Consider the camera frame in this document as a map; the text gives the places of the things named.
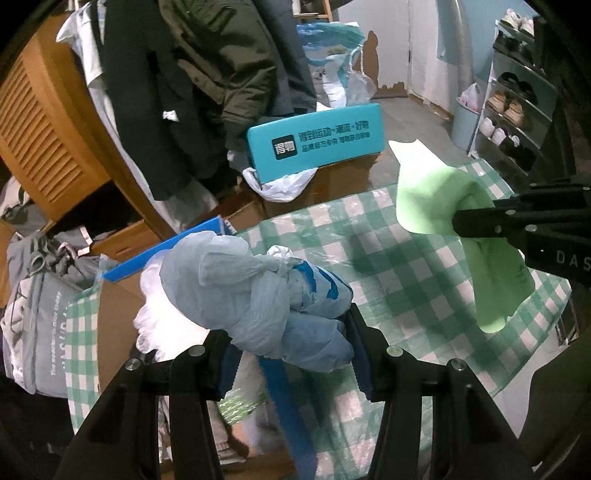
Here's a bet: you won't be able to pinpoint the metal shoe rack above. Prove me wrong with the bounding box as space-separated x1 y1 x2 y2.
469 8 567 191

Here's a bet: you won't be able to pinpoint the green checkered tablecloth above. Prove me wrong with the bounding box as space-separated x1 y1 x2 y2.
64 158 574 480

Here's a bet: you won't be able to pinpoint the blue storage box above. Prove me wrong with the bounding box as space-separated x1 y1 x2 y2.
104 220 317 479

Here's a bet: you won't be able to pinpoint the brown cardboard box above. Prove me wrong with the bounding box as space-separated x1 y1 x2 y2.
190 150 399 231

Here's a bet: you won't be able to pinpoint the light blue waste bin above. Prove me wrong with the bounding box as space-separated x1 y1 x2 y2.
451 99 479 152

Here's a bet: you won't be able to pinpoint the green glittery scouring cloth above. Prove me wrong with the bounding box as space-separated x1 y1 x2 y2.
217 386 267 425

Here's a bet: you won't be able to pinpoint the blue white plastic bags pile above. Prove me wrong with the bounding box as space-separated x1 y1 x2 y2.
297 22 377 109

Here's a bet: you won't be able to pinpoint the white plastic bag under box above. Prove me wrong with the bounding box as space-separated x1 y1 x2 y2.
242 167 318 203

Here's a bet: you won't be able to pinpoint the teal shoe box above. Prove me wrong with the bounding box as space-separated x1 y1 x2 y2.
247 103 386 183

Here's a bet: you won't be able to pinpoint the white mesh bath pouf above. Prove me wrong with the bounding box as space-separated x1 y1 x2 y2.
133 250 209 362

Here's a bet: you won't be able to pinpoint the wooden louvered cabinet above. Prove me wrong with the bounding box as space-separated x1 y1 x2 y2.
1 1 173 239

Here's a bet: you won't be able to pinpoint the light green foam sheet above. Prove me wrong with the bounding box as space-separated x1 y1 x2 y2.
389 140 535 333

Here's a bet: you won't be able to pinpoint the blue striped white plastic bag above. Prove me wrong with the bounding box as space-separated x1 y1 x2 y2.
159 231 353 373

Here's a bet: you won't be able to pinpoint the hanging dark coats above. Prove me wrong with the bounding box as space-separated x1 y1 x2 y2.
88 1 317 200

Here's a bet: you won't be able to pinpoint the grey fabric tote bag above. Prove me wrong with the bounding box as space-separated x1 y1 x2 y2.
1 227 99 398

